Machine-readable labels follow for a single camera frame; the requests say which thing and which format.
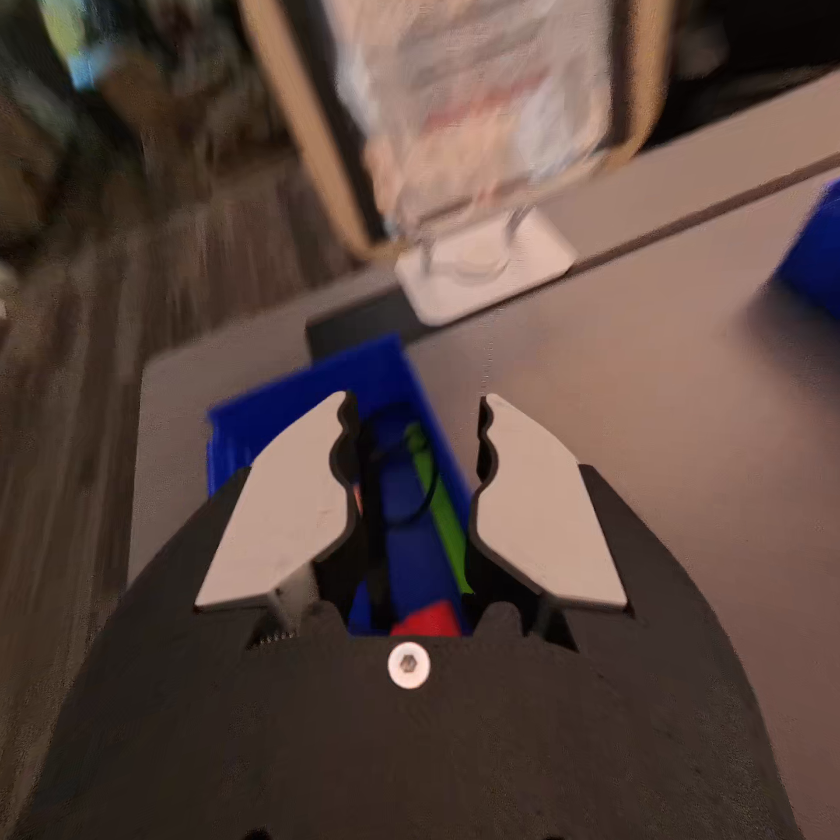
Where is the blue plastic bin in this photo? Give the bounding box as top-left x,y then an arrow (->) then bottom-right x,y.
773,179 -> 840,311
206,333 -> 477,639

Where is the red object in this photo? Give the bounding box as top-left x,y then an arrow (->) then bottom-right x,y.
390,599 -> 462,639

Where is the green marker pen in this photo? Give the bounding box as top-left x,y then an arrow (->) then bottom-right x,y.
402,421 -> 475,596

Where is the clear plastic bag on stand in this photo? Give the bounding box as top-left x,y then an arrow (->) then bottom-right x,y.
325,0 -> 619,327

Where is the black cable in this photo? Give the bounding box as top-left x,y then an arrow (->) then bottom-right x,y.
354,408 -> 439,614

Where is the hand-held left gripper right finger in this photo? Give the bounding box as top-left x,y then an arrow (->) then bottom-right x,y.
469,394 -> 630,636

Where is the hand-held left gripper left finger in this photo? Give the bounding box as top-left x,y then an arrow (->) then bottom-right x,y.
194,390 -> 361,634

